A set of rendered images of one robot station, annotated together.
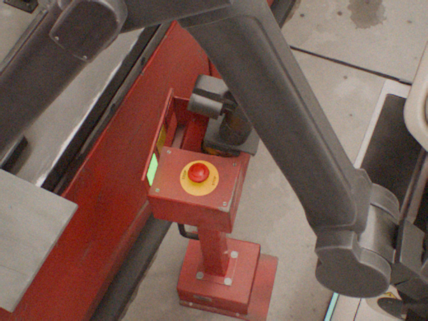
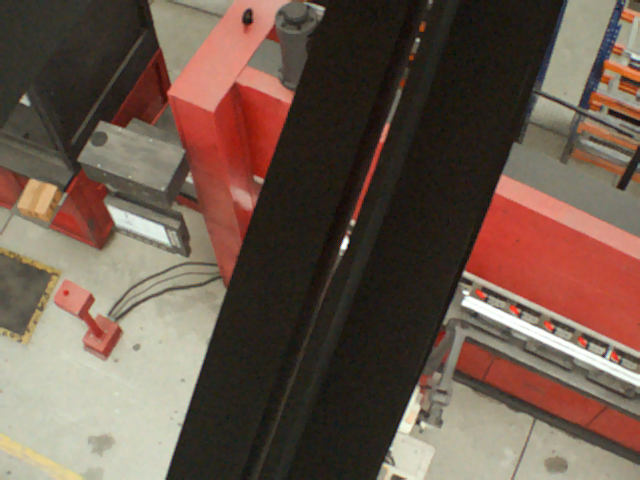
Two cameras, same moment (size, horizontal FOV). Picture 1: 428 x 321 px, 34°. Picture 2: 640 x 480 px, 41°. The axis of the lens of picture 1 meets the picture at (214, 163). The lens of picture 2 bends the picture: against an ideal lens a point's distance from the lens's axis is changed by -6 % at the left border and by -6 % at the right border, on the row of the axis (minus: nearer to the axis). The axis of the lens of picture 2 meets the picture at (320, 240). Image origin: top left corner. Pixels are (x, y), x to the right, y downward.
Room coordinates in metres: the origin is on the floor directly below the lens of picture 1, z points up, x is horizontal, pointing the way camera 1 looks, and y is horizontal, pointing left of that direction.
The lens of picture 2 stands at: (0.02, -1.49, 5.58)
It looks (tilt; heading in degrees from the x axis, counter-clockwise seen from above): 64 degrees down; 88
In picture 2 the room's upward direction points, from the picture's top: 3 degrees counter-clockwise
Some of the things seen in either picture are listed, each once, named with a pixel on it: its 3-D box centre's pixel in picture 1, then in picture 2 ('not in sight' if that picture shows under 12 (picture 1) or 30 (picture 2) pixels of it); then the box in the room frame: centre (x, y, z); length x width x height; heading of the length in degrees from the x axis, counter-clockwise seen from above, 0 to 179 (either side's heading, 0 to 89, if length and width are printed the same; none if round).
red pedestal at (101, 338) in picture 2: not in sight; (87, 318); (-1.40, 0.56, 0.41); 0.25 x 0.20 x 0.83; 57
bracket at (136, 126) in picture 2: not in sight; (152, 151); (-0.73, 0.96, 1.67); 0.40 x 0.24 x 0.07; 147
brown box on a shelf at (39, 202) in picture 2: not in sight; (36, 199); (-1.58, 1.11, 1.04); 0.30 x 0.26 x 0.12; 151
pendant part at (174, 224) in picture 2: not in sight; (150, 221); (-0.78, 0.69, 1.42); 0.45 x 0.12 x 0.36; 153
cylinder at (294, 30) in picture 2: not in sight; (315, 44); (0.14, 0.89, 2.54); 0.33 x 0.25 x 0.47; 147
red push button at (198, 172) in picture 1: (199, 175); not in sight; (0.57, 0.03, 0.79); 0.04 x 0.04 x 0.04
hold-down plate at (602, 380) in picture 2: not in sight; (610, 384); (1.67, -0.31, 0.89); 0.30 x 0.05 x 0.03; 147
